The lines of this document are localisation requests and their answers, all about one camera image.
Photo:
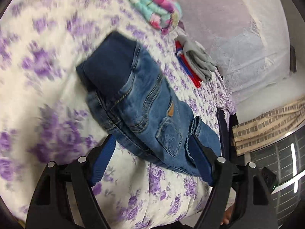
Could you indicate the dark navy striped garment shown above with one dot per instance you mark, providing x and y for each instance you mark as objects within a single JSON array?
[{"x": 226, "y": 135}]

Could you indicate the folded grey garment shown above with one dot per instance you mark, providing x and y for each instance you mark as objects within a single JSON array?
[{"x": 197, "y": 57}]

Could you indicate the blue denim jeans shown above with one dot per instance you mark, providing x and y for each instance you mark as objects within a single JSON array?
[{"x": 129, "y": 97}]

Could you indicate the folded red blue garment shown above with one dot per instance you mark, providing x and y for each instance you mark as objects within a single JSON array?
[{"x": 184, "y": 63}]

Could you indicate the black grid device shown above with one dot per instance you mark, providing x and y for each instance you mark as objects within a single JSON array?
[{"x": 285, "y": 158}]

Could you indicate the purple floral bed quilt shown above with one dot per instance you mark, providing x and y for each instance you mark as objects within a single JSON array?
[{"x": 44, "y": 115}]

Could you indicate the beige checkered cloth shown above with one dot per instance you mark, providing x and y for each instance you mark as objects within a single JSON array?
[{"x": 262, "y": 130}]

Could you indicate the folded floral blanket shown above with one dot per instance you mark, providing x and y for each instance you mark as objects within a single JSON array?
[{"x": 162, "y": 15}]

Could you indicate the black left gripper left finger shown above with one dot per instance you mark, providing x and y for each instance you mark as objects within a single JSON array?
[{"x": 63, "y": 197}]

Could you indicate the white lace curtain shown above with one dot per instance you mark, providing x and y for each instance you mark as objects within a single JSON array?
[{"x": 248, "y": 40}]

